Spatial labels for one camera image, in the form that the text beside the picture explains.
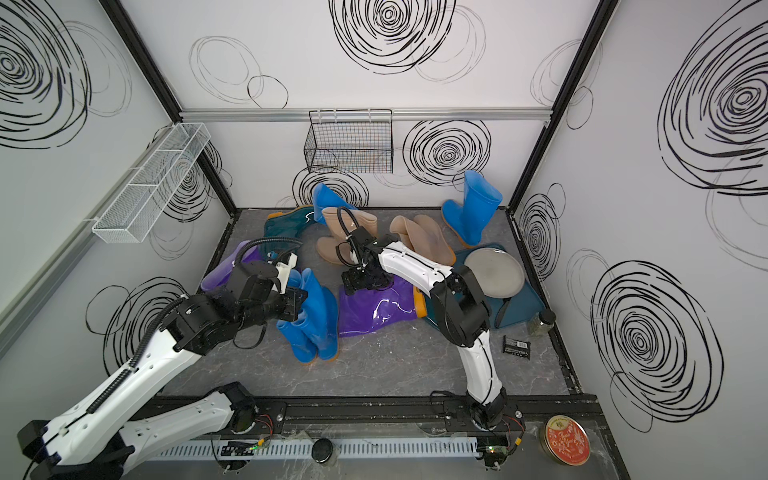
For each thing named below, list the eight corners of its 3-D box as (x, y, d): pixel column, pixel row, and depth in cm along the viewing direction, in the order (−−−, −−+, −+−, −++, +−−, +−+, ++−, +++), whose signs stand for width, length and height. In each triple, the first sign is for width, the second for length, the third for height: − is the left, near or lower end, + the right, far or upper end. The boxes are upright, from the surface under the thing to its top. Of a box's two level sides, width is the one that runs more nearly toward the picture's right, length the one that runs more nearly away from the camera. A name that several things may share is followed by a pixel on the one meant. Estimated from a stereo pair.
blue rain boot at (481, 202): (465, 254, 107) (481, 206, 88) (439, 221, 117) (448, 172, 99) (484, 246, 109) (504, 198, 91) (457, 214, 120) (470, 165, 101)
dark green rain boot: (265, 256, 107) (258, 244, 101) (267, 225, 117) (261, 211, 111) (317, 248, 109) (313, 235, 104) (315, 218, 119) (311, 204, 114)
